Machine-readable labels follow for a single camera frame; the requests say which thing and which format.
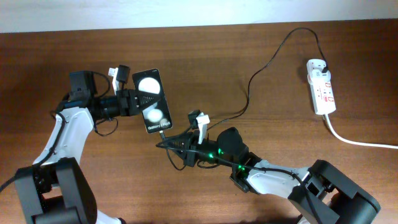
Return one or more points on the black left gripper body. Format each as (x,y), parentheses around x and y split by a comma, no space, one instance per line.
(125,107)

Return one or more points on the white USB charger plug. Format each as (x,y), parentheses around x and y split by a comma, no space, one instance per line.
(317,71)

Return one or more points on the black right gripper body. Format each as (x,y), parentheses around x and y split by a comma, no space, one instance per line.
(196,150)

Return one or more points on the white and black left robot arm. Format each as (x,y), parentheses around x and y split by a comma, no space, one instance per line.
(54,189)

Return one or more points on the white power strip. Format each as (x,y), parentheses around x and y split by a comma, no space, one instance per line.
(323,98)

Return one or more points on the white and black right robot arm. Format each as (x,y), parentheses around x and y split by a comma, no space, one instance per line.
(321,193)

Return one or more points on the black Galaxy smartphone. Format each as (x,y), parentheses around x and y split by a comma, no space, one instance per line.
(156,117)

